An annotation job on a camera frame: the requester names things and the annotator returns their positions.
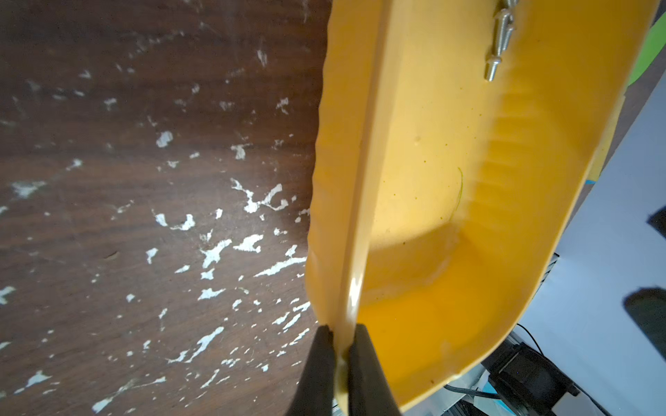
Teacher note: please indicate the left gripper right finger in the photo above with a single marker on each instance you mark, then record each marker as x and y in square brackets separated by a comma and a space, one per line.
[369, 392]

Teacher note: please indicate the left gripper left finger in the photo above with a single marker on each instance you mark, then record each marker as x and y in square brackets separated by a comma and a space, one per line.
[315, 392]

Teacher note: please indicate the yellow plastic storage box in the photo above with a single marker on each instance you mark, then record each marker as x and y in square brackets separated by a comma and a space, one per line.
[439, 198]

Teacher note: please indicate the green trowel yellow handle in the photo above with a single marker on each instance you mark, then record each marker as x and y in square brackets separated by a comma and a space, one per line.
[653, 44]

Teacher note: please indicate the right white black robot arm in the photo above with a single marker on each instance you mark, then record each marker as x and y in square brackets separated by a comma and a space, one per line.
[525, 380]

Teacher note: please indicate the silver metal screw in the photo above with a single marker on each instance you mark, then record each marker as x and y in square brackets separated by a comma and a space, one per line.
[504, 28]

